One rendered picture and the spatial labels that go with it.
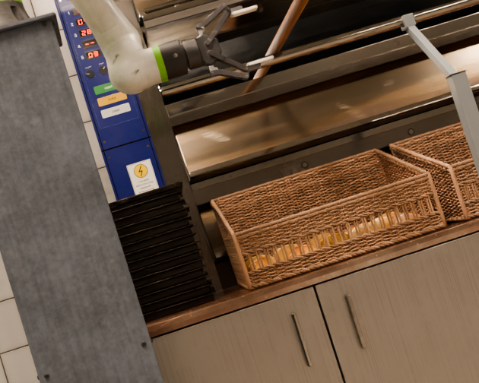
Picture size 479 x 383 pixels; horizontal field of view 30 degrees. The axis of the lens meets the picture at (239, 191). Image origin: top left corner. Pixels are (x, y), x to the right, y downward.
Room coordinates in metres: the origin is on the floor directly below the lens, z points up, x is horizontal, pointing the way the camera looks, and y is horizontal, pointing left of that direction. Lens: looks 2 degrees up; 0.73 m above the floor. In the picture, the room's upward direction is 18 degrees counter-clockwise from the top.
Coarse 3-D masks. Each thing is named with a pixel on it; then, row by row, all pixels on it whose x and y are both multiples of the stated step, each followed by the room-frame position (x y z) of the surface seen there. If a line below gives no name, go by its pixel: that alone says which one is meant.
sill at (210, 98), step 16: (432, 32) 2.91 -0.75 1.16; (448, 32) 2.92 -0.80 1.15; (368, 48) 2.89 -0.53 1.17; (384, 48) 2.89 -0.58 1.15; (400, 48) 2.90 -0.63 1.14; (304, 64) 2.87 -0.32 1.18; (320, 64) 2.87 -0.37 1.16; (336, 64) 2.88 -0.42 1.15; (256, 80) 2.85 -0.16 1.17; (272, 80) 2.85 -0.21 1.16; (288, 80) 2.86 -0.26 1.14; (208, 96) 2.83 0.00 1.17; (224, 96) 2.83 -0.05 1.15; (176, 112) 2.81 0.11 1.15
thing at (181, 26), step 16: (224, 0) 2.70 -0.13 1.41; (240, 0) 2.70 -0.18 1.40; (256, 0) 2.73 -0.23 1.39; (272, 0) 2.76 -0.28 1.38; (288, 0) 2.80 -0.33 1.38; (320, 0) 2.89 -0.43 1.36; (176, 16) 2.68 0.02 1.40; (192, 16) 2.69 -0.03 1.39; (240, 16) 2.80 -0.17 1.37; (256, 16) 2.84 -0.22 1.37; (272, 16) 2.89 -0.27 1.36; (160, 32) 2.72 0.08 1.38; (176, 32) 2.76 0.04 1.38; (192, 32) 2.80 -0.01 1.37; (208, 32) 2.84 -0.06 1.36; (224, 32) 2.88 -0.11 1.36
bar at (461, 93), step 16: (464, 0) 2.54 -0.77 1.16; (400, 16) 2.53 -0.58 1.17; (416, 16) 2.52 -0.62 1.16; (432, 16) 2.53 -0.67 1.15; (352, 32) 2.50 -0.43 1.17; (368, 32) 2.51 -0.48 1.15; (416, 32) 2.48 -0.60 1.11; (304, 48) 2.48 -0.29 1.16; (320, 48) 2.49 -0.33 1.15; (432, 48) 2.42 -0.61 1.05; (272, 64) 2.48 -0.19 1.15; (448, 64) 2.36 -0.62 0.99; (192, 80) 2.45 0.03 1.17; (208, 80) 2.45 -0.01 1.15; (448, 80) 2.32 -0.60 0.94; (464, 80) 2.30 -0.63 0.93; (464, 96) 2.29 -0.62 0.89; (464, 112) 2.29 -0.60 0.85; (464, 128) 2.32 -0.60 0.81
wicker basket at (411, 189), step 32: (352, 160) 2.83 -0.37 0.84; (384, 160) 2.76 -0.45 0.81; (256, 192) 2.80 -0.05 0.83; (288, 192) 2.80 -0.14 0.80; (320, 192) 2.80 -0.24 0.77; (352, 192) 2.80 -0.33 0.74; (384, 192) 2.37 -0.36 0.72; (416, 192) 2.38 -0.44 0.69; (224, 224) 2.47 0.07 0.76; (256, 224) 2.77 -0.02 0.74; (288, 224) 2.35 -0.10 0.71; (320, 224) 2.36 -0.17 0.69; (384, 224) 2.37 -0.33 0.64; (416, 224) 2.38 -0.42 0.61; (256, 256) 2.34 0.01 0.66; (320, 256) 2.35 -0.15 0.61; (352, 256) 2.36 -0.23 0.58; (256, 288) 2.34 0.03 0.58
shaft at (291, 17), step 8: (296, 0) 2.00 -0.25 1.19; (304, 0) 1.97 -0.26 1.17; (296, 8) 2.05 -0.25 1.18; (288, 16) 2.14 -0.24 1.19; (296, 16) 2.11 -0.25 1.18; (288, 24) 2.19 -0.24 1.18; (280, 32) 2.29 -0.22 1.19; (288, 32) 2.27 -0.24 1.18; (280, 40) 2.36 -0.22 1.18; (272, 48) 2.47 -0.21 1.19; (280, 48) 2.45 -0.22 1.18; (256, 72) 2.87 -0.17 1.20; (264, 72) 2.79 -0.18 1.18
